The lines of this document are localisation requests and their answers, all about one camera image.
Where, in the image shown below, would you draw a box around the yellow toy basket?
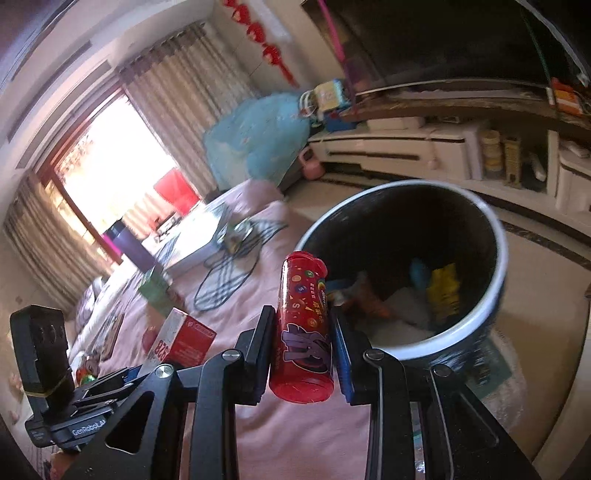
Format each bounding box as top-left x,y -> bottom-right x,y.
300,79 -> 349,114

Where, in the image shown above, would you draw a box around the cream jar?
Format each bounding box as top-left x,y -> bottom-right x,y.
480,130 -> 504,178

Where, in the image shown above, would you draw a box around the black flat television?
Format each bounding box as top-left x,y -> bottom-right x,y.
300,0 -> 591,95

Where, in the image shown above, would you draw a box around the green plastic box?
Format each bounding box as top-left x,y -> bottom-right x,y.
137,268 -> 174,319

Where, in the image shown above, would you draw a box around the red candy tube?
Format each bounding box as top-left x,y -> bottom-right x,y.
269,251 -> 334,403

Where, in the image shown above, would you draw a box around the green drink can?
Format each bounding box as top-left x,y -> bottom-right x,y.
75,362 -> 100,386

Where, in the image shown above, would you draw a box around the beige patterned curtain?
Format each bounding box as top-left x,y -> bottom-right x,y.
117,23 -> 259,195
2,173 -> 112,301

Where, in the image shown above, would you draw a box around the light blue furniture cover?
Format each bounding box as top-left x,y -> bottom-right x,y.
203,90 -> 310,185

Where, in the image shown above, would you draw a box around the red paper box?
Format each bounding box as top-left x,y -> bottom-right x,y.
148,308 -> 218,365

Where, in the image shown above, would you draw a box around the white bin with black bag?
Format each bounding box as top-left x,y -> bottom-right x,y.
293,180 -> 511,384

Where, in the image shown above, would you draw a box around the red chair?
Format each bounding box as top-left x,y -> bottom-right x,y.
154,168 -> 199,215

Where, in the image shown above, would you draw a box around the white television cabinet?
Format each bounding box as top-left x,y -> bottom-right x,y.
307,80 -> 591,213

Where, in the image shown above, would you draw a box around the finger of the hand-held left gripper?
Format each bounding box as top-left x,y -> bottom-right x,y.
71,392 -> 123,414
76,366 -> 153,398

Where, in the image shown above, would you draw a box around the brown patterned box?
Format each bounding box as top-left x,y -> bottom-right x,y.
503,136 -> 522,185

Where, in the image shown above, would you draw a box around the wooden board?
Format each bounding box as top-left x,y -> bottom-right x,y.
95,314 -> 125,358

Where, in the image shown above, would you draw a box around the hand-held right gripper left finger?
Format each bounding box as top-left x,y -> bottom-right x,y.
60,305 -> 278,480

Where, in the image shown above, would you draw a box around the flat printed box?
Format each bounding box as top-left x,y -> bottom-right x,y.
161,208 -> 232,273

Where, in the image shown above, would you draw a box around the pink kettlebell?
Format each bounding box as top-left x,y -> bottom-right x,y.
299,148 -> 326,180

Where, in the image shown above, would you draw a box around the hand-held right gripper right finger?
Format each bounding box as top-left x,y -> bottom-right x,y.
330,307 -> 541,480

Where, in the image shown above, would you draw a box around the blue toy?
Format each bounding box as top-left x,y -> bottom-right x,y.
321,108 -> 358,132

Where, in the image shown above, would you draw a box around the pink bed sheet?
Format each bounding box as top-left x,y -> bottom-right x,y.
51,180 -> 527,480

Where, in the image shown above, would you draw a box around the white lined pattern pillow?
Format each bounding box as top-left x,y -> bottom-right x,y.
74,277 -> 107,337

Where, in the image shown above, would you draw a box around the pink hoop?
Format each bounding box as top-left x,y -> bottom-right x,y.
318,0 -> 358,95

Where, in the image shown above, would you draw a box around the red hanging knot decoration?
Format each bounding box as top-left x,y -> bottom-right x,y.
222,0 -> 298,86

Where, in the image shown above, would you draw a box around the purple thermos bottle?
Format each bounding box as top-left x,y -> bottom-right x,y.
108,222 -> 158,273

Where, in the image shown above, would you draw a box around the green foil wrappers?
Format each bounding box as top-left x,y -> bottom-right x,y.
217,217 -> 257,252

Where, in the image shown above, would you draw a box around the orange snack wrapper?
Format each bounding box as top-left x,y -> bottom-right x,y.
342,272 -> 393,319

